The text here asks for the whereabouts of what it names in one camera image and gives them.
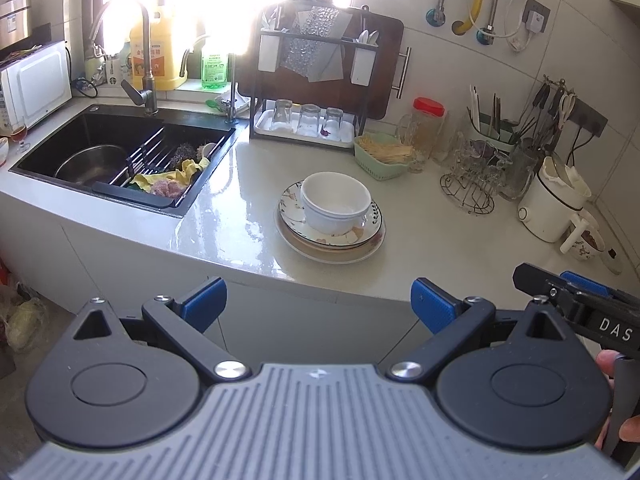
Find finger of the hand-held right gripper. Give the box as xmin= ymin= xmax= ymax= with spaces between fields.
xmin=560 ymin=271 xmax=640 ymax=309
xmin=512 ymin=262 xmax=640 ymax=346

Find green utensil holder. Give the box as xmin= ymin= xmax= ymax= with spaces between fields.
xmin=467 ymin=110 xmax=521 ymax=153

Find clear drinking glass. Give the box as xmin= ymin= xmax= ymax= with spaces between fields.
xmin=272 ymin=99 xmax=295 ymax=133
xmin=297 ymin=104 xmax=322 ymax=136
xmin=322 ymin=107 xmax=345 ymax=137

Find person's right hand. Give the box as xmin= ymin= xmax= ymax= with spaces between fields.
xmin=595 ymin=350 xmax=640 ymax=443

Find white ceramic bowl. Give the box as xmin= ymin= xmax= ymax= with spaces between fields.
xmin=301 ymin=172 xmax=372 ymax=216

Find black sink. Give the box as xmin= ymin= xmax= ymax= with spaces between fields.
xmin=9 ymin=105 xmax=237 ymax=218

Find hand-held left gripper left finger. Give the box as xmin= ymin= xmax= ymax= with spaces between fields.
xmin=75 ymin=276 xmax=251 ymax=380

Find wire glass rack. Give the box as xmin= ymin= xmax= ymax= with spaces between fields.
xmin=440 ymin=150 xmax=496 ymax=216

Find dark scrubber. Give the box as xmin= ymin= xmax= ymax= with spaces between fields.
xmin=170 ymin=142 xmax=201 ymax=171

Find steel kitchen knife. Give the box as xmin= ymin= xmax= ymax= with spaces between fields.
xmin=307 ymin=45 xmax=346 ymax=83

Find white rack caddy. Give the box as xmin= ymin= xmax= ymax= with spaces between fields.
xmin=350 ymin=52 xmax=375 ymax=86
xmin=257 ymin=35 xmax=281 ymax=72

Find black sink drain rack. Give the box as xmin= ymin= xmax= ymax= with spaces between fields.
xmin=91 ymin=127 xmax=236 ymax=209

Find textured steel cleaver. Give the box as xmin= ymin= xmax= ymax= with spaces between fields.
xmin=280 ymin=7 xmax=346 ymax=81

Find textured glass mug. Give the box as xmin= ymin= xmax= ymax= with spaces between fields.
xmin=397 ymin=112 xmax=428 ymax=173
xmin=440 ymin=110 xmax=466 ymax=166

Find pile of bamboo toothpicks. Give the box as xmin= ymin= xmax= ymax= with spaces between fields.
xmin=359 ymin=136 xmax=413 ymax=166

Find green bottle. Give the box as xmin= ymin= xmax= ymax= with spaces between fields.
xmin=201 ymin=35 xmax=230 ymax=93

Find tall steel faucet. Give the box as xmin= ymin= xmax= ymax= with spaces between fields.
xmin=89 ymin=0 xmax=160 ymax=117

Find amber wine glass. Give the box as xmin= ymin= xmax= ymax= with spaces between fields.
xmin=7 ymin=117 xmax=32 ymax=155

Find glass pitcher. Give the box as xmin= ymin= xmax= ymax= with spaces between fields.
xmin=500 ymin=147 xmax=541 ymax=201

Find set of hanging kitchen utensils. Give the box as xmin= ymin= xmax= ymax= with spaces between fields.
xmin=520 ymin=75 xmax=576 ymax=156

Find pink scrubber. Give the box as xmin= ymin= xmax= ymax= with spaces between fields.
xmin=147 ymin=177 xmax=188 ymax=198

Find yellow detergent bottle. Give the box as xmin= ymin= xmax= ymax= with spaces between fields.
xmin=129 ymin=5 xmax=188 ymax=92

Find white microwave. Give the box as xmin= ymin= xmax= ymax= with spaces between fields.
xmin=0 ymin=40 xmax=73 ymax=133

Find clear plastic bag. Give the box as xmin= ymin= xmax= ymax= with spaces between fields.
xmin=2 ymin=295 xmax=51 ymax=354

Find dark wall socket strip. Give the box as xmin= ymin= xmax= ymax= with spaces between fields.
xmin=570 ymin=99 xmax=608 ymax=136

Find white drip tray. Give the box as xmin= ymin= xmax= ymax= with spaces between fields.
xmin=252 ymin=109 xmax=358 ymax=149

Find clear glass goblet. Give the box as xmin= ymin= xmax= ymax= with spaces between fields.
xmin=452 ymin=142 xmax=481 ymax=183
xmin=480 ymin=155 xmax=507 ymax=187

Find dark-rimmed patterned plate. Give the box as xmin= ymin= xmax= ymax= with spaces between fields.
xmin=278 ymin=180 xmax=385 ymax=248

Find black power cable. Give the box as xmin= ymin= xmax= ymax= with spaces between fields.
xmin=572 ymin=127 xmax=588 ymax=166

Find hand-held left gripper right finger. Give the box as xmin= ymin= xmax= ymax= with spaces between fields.
xmin=386 ymin=277 xmax=568 ymax=380

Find spoon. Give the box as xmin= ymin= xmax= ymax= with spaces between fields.
xmin=357 ymin=30 xmax=381 ymax=56

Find wooden cutting board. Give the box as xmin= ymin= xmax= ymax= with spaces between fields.
xmin=236 ymin=5 xmax=412 ymax=121

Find bundle of white chopsticks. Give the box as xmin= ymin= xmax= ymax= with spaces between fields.
xmin=469 ymin=85 xmax=483 ymax=133

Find black dish rack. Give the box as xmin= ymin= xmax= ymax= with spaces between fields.
xmin=250 ymin=27 xmax=381 ymax=141

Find green plastic basket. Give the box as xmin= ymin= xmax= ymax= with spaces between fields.
xmin=354 ymin=131 xmax=416 ymax=182

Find white plate faint leaf print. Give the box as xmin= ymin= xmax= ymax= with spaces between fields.
xmin=276 ymin=187 xmax=386 ymax=256

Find white plug adapter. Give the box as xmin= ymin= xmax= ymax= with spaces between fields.
xmin=520 ymin=0 xmax=551 ymax=36

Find small steel faucet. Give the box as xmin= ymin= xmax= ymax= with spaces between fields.
xmin=179 ymin=34 xmax=240 ymax=125

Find red-lid plastic jar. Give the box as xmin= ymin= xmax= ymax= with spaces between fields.
xmin=412 ymin=97 xmax=447 ymax=158

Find white mug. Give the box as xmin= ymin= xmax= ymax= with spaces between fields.
xmin=570 ymin=210 xmax=608 ymax=261

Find cooker lid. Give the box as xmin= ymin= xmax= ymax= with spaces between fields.
xmin=545 ymin=157 xmax=587 ymax=197

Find large white plate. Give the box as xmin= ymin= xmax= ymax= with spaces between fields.
xmin=274 ymin=195 xmax=387 ymax=265

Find yellow cloth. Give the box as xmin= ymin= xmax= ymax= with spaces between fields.
xmin=131 ymin=157 xmax=211 ymax=193

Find white cable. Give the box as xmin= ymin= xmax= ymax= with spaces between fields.
xmin=467 ymin=0 xmax=540 ymax=53

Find stainless steel box appliance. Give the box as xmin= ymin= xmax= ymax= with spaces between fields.
xmin=0 ymin=0 xmax=33 ymax=51

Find white electric cooker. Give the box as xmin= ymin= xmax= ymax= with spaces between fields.
xmin=517 ymin=156 xmax=593 ymax=256

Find white-handled scissors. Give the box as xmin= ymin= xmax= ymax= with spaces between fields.
xmin=557 ymin=91 xmax=576 ymax=131

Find steel pot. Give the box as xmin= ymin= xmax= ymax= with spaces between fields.
xmin=54 ymin=144 xmax=132 ymax=188

